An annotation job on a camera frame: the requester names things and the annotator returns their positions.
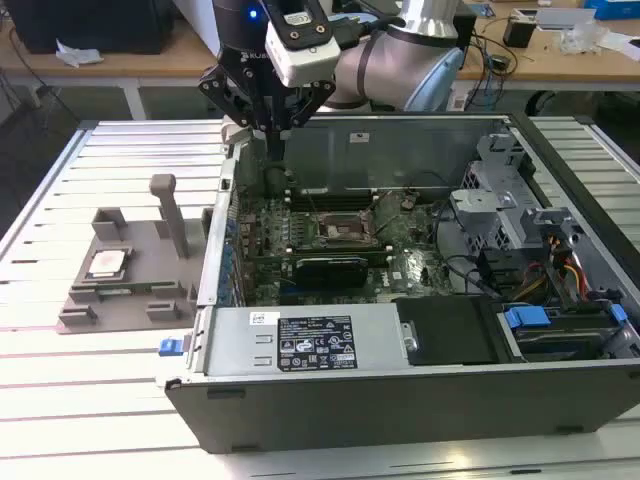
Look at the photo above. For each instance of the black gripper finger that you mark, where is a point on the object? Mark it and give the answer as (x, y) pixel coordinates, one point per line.
(225, 90)
(312, 97)

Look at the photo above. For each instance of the silver square CPU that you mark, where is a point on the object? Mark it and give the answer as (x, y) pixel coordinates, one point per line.
(110, 262)

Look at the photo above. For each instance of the white black sticker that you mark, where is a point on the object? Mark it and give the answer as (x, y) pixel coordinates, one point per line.
(360, 138)

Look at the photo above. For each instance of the black RAM slot bank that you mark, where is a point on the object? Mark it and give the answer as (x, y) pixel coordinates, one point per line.
(330, 200)
(350, 248)

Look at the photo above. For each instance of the thin metal locking lever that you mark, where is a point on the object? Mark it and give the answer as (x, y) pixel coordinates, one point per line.
(314, 205)
(385, 215)

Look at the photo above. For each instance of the large black box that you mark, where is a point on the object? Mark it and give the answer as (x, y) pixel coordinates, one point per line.
(100, 25)

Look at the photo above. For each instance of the round coin battery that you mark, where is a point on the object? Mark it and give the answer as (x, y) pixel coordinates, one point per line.
(407, 202)

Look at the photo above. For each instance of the white label tag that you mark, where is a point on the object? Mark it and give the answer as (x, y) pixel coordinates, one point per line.
(460, 101)

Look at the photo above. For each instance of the crumpled white tissue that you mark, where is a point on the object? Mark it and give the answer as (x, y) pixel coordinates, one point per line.
(75, 55)

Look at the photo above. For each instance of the tall black box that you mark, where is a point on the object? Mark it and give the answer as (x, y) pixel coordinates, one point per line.
(467, 30)

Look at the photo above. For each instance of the black graphics card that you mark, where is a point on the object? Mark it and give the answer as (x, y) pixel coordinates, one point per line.
(330, 274)

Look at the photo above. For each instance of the small black power adapter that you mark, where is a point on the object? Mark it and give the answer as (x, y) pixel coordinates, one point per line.
(500, 62)

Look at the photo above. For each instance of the green motherboard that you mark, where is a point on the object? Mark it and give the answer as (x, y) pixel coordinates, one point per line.
(415, 260)

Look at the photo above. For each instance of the small blue paper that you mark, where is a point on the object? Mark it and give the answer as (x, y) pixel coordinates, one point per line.
(484, 9)

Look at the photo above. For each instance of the grey metal drive cage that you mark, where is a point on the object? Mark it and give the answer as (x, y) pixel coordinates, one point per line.
(500, 150)

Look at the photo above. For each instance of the small black box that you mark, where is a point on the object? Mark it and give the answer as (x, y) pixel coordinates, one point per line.
(517, 34)

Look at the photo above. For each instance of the green RAM stick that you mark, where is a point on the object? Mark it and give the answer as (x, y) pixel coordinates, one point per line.
(137, 288)

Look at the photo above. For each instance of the grey parts rack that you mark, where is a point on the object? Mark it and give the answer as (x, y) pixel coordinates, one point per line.
(145, 310)

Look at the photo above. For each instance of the long wooden desk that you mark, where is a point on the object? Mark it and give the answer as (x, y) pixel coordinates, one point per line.
(550, 70)

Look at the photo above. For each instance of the black connector block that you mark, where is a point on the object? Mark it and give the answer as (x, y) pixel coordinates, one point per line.
(497, 270)

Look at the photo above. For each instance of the silver power supply unit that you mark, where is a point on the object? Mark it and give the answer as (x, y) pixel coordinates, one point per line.
(235, 350)

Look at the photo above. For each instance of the grey metal disk bay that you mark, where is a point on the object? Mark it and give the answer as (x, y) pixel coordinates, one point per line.
(545, 220)

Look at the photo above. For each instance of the blue case latch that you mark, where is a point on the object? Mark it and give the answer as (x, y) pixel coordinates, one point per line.
(169, 347)

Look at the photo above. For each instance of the flat grey device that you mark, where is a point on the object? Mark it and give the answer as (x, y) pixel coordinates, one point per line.
(565, 19)

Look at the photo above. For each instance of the black plastic shroud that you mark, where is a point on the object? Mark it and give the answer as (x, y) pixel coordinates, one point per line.
(450, 330)

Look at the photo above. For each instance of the clear plastic bags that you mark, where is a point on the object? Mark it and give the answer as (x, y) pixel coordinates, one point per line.
(582, 40)

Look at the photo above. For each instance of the blue disk carrier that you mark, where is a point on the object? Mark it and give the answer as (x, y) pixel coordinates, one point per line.
(525, 317)

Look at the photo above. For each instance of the white paper sheet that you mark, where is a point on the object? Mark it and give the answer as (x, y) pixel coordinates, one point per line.
(622, 45)

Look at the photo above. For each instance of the blue cardboard box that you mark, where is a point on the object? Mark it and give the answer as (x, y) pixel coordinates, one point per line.
(615, 9)

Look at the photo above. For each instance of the open grey PC case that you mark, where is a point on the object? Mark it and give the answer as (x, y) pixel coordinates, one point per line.
(400, 415)

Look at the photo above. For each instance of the black hard disk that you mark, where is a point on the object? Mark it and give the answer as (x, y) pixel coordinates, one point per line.
(560, 342)

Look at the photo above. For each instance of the small blue plastic clip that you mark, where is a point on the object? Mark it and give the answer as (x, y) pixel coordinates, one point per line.
(619, 315)

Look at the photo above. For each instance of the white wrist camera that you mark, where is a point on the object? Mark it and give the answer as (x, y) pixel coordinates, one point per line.
(305, 60)

